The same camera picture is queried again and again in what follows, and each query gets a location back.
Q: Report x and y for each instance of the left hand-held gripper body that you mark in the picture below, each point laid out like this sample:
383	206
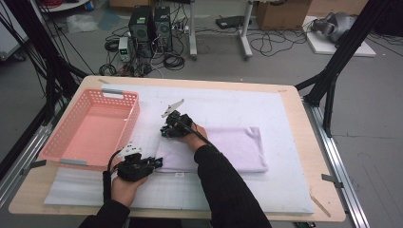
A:
134	169

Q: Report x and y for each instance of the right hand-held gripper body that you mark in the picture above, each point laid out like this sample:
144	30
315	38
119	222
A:
180	123

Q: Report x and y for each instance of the pink plastic basket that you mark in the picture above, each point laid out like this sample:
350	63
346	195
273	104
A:
92	133

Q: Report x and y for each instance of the lilac cat-print towel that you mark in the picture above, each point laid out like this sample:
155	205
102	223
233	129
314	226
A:
234	148

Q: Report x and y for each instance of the person's right hand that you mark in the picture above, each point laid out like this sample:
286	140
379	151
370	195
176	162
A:
195	142

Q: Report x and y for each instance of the person's left hand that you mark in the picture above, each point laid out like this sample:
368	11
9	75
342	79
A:
123	191

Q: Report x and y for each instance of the white foam mat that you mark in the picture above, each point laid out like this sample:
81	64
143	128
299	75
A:
221	101

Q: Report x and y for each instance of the grey bench power supply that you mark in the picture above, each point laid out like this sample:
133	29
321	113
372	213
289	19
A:
124	49

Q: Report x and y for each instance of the white desk leg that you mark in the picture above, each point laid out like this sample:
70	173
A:
245	34
192	31

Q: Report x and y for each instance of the white power strip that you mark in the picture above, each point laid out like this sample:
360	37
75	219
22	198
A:
180	29

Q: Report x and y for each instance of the black computer tower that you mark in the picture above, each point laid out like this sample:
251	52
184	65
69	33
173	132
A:
163	28
141	30

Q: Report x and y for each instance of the grey metal clamp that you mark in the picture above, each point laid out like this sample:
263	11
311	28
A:
331	180
36	164

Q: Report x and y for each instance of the flat black device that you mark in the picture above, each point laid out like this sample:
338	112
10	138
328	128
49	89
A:
231	21

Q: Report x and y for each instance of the clear plastic bag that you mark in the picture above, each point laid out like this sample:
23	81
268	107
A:
80	23

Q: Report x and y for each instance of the brown cardboard box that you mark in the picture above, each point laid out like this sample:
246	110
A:
335	6
282	15

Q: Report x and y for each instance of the round white table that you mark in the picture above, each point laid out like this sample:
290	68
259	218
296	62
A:
63	6

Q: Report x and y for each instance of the white floor board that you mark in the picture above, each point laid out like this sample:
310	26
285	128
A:
323	47

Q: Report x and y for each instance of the thin wooden strip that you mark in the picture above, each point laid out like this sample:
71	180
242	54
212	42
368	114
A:
321	205

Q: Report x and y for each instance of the white cabinet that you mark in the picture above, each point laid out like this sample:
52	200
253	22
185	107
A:
9	34

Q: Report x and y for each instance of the grey rounded device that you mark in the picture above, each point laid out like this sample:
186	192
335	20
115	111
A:
337	25

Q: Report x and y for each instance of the aluminium frame rail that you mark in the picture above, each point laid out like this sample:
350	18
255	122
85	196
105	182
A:
22	164
335	164

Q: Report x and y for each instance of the black frame stand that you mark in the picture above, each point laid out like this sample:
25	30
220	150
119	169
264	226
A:
58	72
335	57

